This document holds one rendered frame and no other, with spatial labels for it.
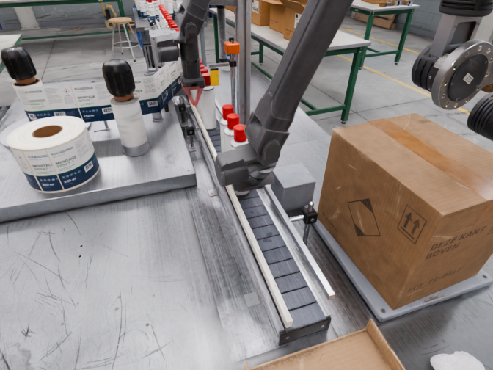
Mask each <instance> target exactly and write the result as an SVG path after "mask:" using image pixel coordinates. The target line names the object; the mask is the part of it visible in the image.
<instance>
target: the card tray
mask: <svg viewBox="0 0 493 370"><path fill-rule="evenodd" d="M244 370H406V369H405V368H404V366H403V364H402V363H401V362H400V360H399V359H398V357H397V355H396V354H395V353H394V352H393V350H392V348H391V347H390V345H389V344H388V343H387V341H386V339H385V338H384V336H383V335H382V334H381V332H380V330H379V329H378V327H377V326H376V324H375V323H374V321H373V320H372V319H370V320H369V322H368V324H367V326H366V328H365V329H362V330H358V331H356V332H353V333H349V334H347V335H344V336H341V337H339V338H335V339H332V340H330V341H327V342H324V343H322V344H318V345H315V346H313V347H309V348H306V349H303V350H301V351H298V352H294V353H292V354H289V355H286V356H284V357H281V358H277V359H275V360H271V361H269V362H266V363H263V364H260V365H258V366H254V367H252V368H249V367H248V364H247V361H244Z"/></svg>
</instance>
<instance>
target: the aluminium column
mask: <svg viewBox="0 0 493 370"><path fill-rule="evenodd" d="M235 41H236V42H238V43H239V44H240V53H239V54H235V60H236V65H237V66H236V67H235V70H236V106H237V114H238V115H239V123H240V124H242V125H246V124H247V121H248V119H249V116H250V86H251V0H238V6H235Z"/></svg>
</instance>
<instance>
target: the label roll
mask: <svg viewBox="0 0 493 370"><path fill-rule="evenodd" d="M7 144H8V146H9V147H10V150H11V151H12V154H13V156H14V157H15V159H16V161H17V163H18V164H19V166H20V168H21V170H22V172H23V174H24V175H25V177H26V180H27V181H28V182H29V185H30V187H31V188H33V189H34V190H35V191H38V192H43V193H57V192H65V191H68V190H71V189H75V188H77V187H79V186H82V185H83V184H85V183H87V182H88V181H90V180H91V179H93V178H94V177H95V176H96V175H97V173H98V171H99V169H100V164H99V161H98V158H97V156H96V153H95V149H94V147H93V145H92V141H91V139H90V135H89V132H88V130H87V127H86V124H85V122H84V121H83V120H82V119H80V118H78V117H72V116H55V117H46V118H42V119H39V120H34V121H32V122H29V123H26V124H24V125H22V126H20V127H18V128H16V129H15V130H14V131H12V132H11V133H10V134H9V135H8V137H7Z"/></svg>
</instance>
